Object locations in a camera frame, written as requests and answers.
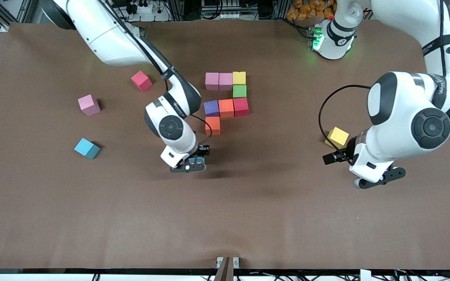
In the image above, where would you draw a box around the orange packaged goods pile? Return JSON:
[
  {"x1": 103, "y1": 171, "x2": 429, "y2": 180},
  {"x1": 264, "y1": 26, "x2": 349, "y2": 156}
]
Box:
[{"x1": 286, "y1": 0, "x2": 337, "y2": 21}]

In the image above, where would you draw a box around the brown paper table cover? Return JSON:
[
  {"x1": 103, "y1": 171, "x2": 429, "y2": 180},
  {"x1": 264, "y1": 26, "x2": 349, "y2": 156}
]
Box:
[{"x1": 0, "y1": 19, "x2": 450, "y2": 270}]

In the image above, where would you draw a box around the purple foam cube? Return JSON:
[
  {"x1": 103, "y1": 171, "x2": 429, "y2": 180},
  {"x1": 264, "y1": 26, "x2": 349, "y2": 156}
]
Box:
[{"x1": 204, "y1": 100, "x2": 220, "y2": 117}]

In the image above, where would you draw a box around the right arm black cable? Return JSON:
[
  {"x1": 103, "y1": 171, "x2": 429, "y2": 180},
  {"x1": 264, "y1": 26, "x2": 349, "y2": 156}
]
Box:
[{"x1": 188, "y1": 113, "x2": 213, "y2": 148}]

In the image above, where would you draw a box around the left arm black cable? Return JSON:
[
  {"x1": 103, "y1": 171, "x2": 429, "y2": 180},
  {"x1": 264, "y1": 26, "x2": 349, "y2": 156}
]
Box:
[{"x1": 319, "y1": 85, "x2": 372, "y2": 164}]

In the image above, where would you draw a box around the orange foam cube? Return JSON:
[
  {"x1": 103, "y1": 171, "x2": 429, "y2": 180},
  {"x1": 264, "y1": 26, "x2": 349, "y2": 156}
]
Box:
[
  {"x1": 218, "y1": 99, "x2": 235, "y2": 118},
  {"x1": 205, "y1": 116, "x2": 221, "y2": 136}
]

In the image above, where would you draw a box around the white equipment rack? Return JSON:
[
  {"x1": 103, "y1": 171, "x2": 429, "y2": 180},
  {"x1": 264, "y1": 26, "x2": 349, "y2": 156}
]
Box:
[{"x1": 201, "y1": 0, "x2": 246, "y2": 20}]

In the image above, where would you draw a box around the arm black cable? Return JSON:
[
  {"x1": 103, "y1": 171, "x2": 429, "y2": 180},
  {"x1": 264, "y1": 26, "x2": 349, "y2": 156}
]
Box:
[
  {"x1": 319, "y1": 85, "x2": 372, "y2": 164},
  {"x1": 188, "y1": 113, "x2": 213, "y2": 148}
]

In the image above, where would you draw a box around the black table edge rail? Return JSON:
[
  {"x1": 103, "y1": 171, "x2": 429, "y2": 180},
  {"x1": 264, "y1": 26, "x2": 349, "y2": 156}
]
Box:
[{"x1": 0, "y1": 268, "x2": 450, "y2": 275}]

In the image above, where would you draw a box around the white power strip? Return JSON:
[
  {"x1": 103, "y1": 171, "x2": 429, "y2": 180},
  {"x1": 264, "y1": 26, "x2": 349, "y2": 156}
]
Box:
[{"x1": 125, "y1": 2, "x2": 159, "y2": 15}]

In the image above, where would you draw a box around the small metal bracket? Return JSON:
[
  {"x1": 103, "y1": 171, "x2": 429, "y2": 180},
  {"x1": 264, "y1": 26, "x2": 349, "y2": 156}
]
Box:
[{"x1": 216, "y1": 256, "x2": 240, "y2": 269}]

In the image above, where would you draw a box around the red foam cube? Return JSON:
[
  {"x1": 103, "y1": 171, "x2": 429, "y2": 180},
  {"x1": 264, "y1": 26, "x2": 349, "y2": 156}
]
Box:
[
  {"x1": 233, "y1": 98, "x2": 250, "y2": 117},
  {"x1": 131, "y1": 70, "x2": 153, "y2": 92}
]

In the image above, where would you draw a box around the pink foam cube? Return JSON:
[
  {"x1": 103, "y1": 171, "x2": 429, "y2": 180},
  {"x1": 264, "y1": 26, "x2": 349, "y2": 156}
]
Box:
[
  {"x1": 77, "y1": 94, "x2": 101, "y2": 116},
  {"x1": 205, "y1": 72, "x2": 220, "y2": 91},
  {"x1": 219, "y1": 73, "x2": 234, "y2": 91}
]

